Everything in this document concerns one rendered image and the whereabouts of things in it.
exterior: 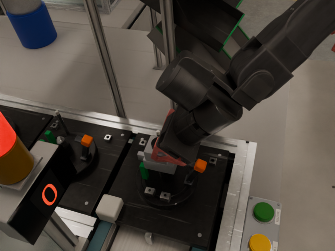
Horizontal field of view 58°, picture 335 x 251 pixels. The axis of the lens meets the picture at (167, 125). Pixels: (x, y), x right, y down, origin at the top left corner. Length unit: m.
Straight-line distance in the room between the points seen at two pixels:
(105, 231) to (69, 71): 0.72
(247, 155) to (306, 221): 0.21
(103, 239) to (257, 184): 0.41
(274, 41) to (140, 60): 0.85
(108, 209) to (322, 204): 0.51
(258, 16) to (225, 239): 2.77
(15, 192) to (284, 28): 0.39
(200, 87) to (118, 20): 1.11
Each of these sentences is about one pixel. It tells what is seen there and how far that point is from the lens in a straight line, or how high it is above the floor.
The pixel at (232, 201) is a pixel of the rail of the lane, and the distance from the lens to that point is 0.68.
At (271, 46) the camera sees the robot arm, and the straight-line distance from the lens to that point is 0.41.
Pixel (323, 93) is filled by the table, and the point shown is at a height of 0.86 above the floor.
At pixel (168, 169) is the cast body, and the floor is 1.07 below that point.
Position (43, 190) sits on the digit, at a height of 1.22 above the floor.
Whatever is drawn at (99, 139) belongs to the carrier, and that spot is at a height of 0.97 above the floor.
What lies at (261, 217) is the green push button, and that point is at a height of 0.97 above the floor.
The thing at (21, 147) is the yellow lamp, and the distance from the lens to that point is 0.39.
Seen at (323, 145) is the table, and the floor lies 0.86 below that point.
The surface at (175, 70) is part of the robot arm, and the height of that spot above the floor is 1.31.
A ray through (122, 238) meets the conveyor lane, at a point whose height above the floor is 0.92.
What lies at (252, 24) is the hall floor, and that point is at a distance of 3.10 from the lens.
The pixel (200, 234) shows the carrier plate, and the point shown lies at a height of 0.97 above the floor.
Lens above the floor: 1.56
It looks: 49 degrees down
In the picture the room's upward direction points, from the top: 7 degrees counter-clockwise
